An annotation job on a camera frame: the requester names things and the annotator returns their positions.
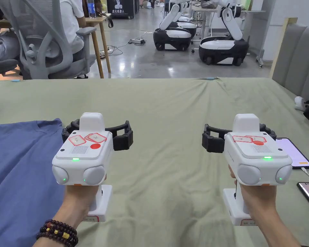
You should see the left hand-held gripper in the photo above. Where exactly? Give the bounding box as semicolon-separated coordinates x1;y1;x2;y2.
52;112;134;222

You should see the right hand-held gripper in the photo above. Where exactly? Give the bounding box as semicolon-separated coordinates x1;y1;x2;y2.
202;114;293;227

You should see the person's left forearm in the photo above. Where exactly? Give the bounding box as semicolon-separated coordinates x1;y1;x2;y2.
28;218;79;247

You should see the person's right forearm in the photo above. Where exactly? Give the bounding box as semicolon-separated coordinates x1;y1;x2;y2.
256;218;303;247

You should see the person's left hand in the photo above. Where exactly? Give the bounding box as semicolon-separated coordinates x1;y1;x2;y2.
53;174;108;230

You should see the person's right hand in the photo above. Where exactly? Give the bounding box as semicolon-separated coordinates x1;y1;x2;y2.
228;164;282;227

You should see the phone with pale pink screen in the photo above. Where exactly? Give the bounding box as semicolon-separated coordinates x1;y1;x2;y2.
275;137;309;170

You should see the white hand controller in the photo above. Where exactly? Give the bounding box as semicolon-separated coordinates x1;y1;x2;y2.
295;96;306;112

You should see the bed with pale green sheet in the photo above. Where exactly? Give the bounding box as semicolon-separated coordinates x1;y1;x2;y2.
0;77;309;247

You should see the blue shirt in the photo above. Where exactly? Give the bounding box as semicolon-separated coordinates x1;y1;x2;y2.
0;118;69;247

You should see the white and black wheeled robot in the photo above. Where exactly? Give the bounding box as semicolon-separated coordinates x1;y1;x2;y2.
198;0;250;66
175;14;198;39
153;0;192;51

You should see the grey padded headboard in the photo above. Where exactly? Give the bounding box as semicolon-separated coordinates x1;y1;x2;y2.
269;17;309;104

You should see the grey mesh office chair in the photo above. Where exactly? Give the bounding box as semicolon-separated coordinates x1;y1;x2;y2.
0;0;97;80

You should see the wooden table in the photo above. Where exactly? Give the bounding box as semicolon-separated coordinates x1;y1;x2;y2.
77;0;112;79

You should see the black printed box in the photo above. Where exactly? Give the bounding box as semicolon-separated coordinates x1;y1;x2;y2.
110;0;135;20

